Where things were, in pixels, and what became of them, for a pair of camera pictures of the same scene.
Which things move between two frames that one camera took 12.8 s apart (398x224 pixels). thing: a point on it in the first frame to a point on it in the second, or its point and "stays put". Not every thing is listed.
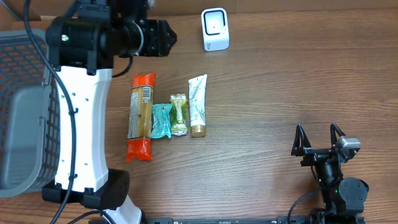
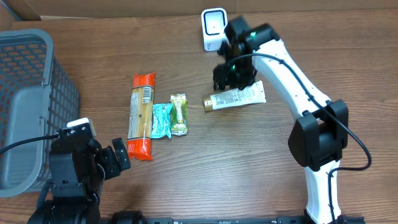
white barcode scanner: [215, 29] stays put
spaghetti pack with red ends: [139, 132] stays put
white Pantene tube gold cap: [197, 106] to [253, 94]
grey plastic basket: [30, 124] stays put
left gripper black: [150, 37] to [104, 158]
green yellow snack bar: [179, 126] stays put
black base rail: [329, 220] stays put
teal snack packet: [161, 120] stays put
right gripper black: [301, 147] to [224, 81]
